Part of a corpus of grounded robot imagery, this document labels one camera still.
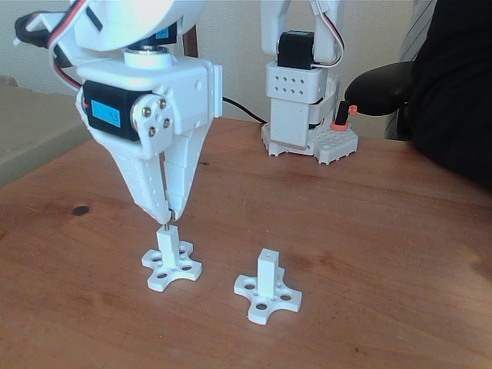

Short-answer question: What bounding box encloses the olive plastic bin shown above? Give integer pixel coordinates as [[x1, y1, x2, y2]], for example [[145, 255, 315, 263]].
[[0, 75, 95, 189]]

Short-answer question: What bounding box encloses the black chair armrest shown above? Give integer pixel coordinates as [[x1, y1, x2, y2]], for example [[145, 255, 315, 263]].
[[344, 61, 414, 117]]

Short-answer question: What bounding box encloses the white cross-base peg stand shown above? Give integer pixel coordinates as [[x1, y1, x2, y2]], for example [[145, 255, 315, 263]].
[[233, 248, 304, 326], [141, 225, 204, 292]]

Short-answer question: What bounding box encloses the white red servo wire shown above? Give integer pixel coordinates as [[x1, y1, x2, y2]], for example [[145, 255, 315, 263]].
[[48, 0, 89, 95], [309, 0, 346, 70]]

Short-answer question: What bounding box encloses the black webcam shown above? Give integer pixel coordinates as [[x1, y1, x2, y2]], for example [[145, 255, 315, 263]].
[[14, 14, 58, 49]]

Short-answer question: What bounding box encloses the black camera cable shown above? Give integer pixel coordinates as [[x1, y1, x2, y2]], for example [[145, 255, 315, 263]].
[[221, 98, 268, 126]]

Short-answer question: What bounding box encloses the orange black table clamp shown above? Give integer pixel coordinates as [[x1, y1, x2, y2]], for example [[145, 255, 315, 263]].
[[331, 100, 358, 132]]

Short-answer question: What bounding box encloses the brown wooden post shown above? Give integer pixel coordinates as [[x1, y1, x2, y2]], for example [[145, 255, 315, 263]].
[[182, 25, 199, 58]]

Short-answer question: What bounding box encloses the person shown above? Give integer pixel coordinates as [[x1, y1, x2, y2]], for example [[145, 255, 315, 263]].
[[407, 0, 492, 189]]

